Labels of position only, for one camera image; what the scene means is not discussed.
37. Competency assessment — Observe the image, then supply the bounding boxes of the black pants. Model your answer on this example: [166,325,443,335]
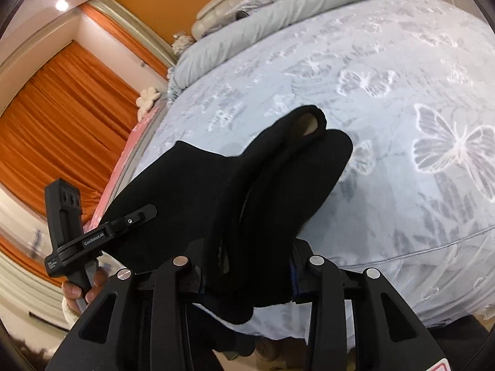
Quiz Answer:
[102,104,354,327]

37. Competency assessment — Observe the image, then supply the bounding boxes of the person's left hand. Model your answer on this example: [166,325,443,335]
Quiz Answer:
[61,266,110,314]

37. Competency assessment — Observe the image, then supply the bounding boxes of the grey plush toy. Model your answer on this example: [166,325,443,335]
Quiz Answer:
[172,33,195,57]

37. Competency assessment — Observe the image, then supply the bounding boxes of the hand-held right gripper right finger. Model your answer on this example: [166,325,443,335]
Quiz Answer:
[288,240,452,371]

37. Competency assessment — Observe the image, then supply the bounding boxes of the beige tufted headboard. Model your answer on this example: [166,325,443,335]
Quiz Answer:
[191,0,287,42]

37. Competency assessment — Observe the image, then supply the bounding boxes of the pink bed sheet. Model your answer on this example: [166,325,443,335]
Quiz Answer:
[83,106,168,236]

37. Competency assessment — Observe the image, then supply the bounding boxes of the white flower shaped cushion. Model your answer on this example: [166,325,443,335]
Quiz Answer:
[135,87,162,121]

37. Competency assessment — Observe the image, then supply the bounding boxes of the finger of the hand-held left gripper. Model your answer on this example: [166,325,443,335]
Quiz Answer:
[109,204,158,237]

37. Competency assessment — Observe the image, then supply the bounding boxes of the person's dark clothed leg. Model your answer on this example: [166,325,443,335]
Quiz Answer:
[427,313,495,371]

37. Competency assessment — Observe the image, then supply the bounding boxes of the orange curtain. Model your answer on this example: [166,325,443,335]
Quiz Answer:
[0,41,142,219]

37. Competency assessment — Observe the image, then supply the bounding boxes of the grey butterfly print bed quilt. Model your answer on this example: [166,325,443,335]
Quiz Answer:
[127,0,495,352]

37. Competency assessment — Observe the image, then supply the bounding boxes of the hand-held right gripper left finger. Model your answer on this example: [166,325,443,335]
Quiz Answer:
[46,239,205,371]

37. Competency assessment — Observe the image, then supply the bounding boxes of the grey folded duvet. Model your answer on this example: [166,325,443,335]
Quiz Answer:
[166,0,426,105]

